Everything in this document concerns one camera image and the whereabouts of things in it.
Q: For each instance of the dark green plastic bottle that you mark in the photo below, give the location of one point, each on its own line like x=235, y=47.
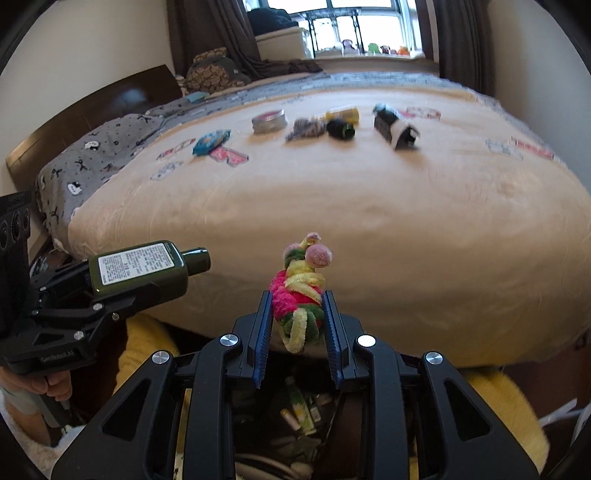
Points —
x=138, y=272

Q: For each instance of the blue snack packet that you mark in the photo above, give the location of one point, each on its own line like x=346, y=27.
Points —
x=210, y=141

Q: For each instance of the grey patterned bed sheet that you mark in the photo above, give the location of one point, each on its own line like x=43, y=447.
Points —
x=106, y=147

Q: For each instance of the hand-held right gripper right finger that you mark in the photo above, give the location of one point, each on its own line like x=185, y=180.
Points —
x=333, y=344

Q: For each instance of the green figurine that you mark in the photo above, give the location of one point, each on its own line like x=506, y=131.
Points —
x=373, y=48

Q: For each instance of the orange figurine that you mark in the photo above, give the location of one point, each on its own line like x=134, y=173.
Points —
x=403, y=50

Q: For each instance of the beige blanket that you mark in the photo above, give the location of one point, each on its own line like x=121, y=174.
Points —
x=392, y=221

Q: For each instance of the small teal packet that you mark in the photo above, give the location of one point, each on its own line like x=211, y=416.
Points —
x=198, y=96

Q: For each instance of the pink yellow pipe cleaner toy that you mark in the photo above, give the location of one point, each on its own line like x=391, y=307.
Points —
x=295, y=293

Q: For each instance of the person's left hand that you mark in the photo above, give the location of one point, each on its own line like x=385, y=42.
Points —
x=48, y=384

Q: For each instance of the yellow fleece pants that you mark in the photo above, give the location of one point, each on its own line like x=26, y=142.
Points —
x=147, y=344

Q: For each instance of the purple figurine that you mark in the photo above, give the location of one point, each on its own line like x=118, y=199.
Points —
x=348, y=46

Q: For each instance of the person's left forearm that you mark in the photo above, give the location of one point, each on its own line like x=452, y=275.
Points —
x=23, y=410

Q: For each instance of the dark wooden headboard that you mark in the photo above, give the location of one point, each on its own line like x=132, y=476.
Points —
x=124, y=94

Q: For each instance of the brown patterned cushion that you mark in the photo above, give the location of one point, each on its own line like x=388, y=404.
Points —
x=214, y=69

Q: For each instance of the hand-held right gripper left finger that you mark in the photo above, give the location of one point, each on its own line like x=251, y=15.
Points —
x=264, y=344

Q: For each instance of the yellow green bottle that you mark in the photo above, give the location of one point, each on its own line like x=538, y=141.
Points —
x=302, y=408

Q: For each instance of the window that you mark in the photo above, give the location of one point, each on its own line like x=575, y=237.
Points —
x=374, y=27

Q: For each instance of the black and white packet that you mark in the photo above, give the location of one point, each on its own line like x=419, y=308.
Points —
x=395, y=127

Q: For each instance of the dark cloth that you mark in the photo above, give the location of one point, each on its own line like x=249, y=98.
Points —
x=272, y=21

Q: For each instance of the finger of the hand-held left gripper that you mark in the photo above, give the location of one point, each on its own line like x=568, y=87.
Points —
x=62, y=277
x=138, y=300

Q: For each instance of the brown waste bin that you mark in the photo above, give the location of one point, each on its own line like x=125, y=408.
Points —
x=352, y=429

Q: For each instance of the grey crumpled wrapper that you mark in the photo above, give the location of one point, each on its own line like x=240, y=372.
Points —
x=304, y=129

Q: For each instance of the dark brown curtain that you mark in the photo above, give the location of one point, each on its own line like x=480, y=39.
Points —
x=231, y=27
x=461, y=37

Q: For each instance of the round metal tin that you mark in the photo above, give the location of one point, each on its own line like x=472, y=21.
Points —
x=268, y=122

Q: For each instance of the black crumpled pouch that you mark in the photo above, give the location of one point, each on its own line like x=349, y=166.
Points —
x=339, y=129

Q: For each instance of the yellow tube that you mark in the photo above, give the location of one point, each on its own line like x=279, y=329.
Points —
x=344, y=114

